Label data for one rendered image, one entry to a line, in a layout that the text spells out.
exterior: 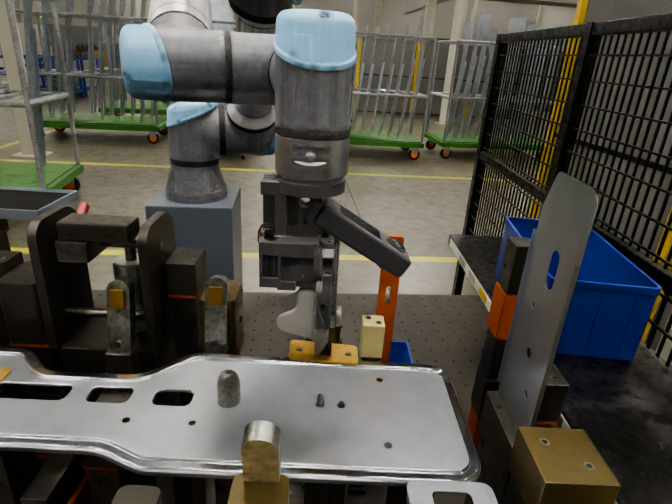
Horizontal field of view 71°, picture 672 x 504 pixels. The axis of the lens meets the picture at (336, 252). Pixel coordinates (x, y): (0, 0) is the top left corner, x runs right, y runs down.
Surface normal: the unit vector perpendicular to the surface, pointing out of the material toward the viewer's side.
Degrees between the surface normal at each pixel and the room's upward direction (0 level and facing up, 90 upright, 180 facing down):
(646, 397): 0
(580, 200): 90
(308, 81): 91
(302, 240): 1
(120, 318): 78
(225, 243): 90
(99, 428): 0
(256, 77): 99
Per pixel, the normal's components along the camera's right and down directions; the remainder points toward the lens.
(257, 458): -0.01, 0.57
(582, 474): 0.06, -0.92
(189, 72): 0.24, 0.52
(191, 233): 0.08, 0.39
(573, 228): -1.00, -0.06
